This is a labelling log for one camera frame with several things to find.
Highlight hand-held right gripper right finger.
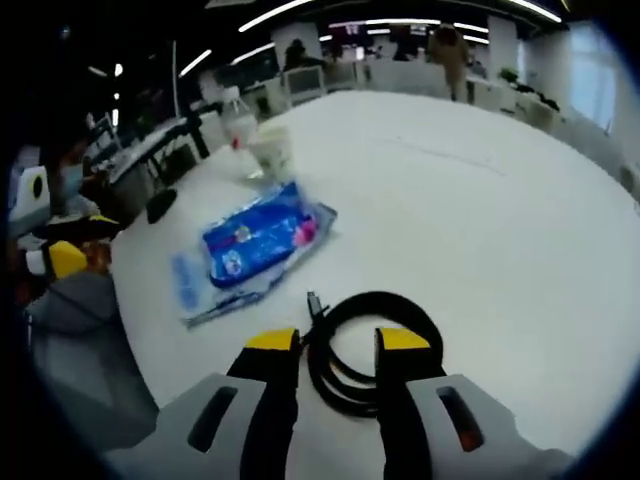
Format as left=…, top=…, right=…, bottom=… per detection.
left=374, top=327, right=576, bottom=480

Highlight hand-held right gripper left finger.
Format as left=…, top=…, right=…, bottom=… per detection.
left=107, top=327, right=302, bottom=480

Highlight light blue tissue pack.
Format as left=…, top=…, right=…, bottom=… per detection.
left=169, top=199, right=339, bottom=329

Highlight black cable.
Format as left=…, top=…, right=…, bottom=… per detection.
left=304, top=290, right=445, bottom=419

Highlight blue printed plastic packet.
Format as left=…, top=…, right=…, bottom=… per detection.
left=202, top=182, right=321, bottom=289

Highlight clear water bottle red label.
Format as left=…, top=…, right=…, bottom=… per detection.
left=219, top=84, right=266, bottom=184

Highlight orange white plush toy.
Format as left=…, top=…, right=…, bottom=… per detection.
left=81, top=239, right=113, bottom=276

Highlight black oval object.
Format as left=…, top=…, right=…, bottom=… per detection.
left=146, top=189, right=180, bottom=225

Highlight grey mesh office chair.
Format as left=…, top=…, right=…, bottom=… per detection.
left=39, top=344, right=161, bottom=451

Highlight white frame chair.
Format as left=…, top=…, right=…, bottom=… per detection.
left=283, top=66, right=327, bottom=105

